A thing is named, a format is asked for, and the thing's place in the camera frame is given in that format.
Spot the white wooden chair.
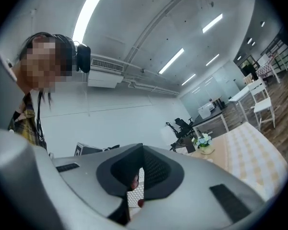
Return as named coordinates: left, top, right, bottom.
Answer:
left=247, top=79, right=276, bottom=131

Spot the white ceiling air conditioner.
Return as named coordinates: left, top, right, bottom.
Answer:
left=87, top=54, right=125, bottom=89

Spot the white table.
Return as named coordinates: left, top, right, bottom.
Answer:
left=228, top=86, right=252, bottom=124

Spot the yellow plaid shirt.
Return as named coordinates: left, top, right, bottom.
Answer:
left=7, top=92, right=48, bottom=150

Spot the dark top table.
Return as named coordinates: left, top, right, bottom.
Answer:
left=192, top=109, right=230, bottom=138

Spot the yellow checkered tablecloth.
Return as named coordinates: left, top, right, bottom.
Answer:
left=176, top=121, right=288, bottom=201

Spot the person's head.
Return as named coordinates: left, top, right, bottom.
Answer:
left=4, top=32, right=77, bottom=93

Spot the long ceiling light strip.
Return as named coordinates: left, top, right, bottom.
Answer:
left=72, top=0, right=112, bottom=44

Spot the black lanyard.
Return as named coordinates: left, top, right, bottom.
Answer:
left=36, top=91, right=48, bottom=150

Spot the flower bouquet in pot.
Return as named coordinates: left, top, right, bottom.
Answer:
left=191, top=132, right=216, bottom=154

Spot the red patterned chair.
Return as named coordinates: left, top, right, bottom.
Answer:
left=255, top=54, right=281, bottom=83

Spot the black metal shelf rack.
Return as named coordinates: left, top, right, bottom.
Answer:
left=264, top=27, right=288, bottom=71

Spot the person's right hand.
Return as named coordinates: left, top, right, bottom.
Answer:
left=130, top=174, right=145, bottom=208

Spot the white printer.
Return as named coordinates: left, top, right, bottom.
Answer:
left=198, top=103, right=216, bottom=118

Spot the black office chair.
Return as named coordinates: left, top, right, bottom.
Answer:
left=165, top=121, right=183, bottom=152
left=174, top=117, right=194, bottom=138

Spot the white perforated laundry basket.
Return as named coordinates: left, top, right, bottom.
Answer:
left=126, top=166, right=145, bottom=208

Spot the black equipment case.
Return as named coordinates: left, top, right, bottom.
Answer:
left=74, top=142, right=104, bottom=157

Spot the black headset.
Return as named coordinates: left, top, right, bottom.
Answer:
left=51, top=34, right=91, bottom=74

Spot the rectangular ceiling light panel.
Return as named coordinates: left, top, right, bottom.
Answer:
left=158, top=48, right=185, bottom=75
left=205, top=53, right=220, bottom=67
left=202, top=13, right=223, bottom=34
left=181, top=73, right=197, bottom=86

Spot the brown box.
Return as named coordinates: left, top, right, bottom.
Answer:
left=184, top=137, right=196, bottom=153

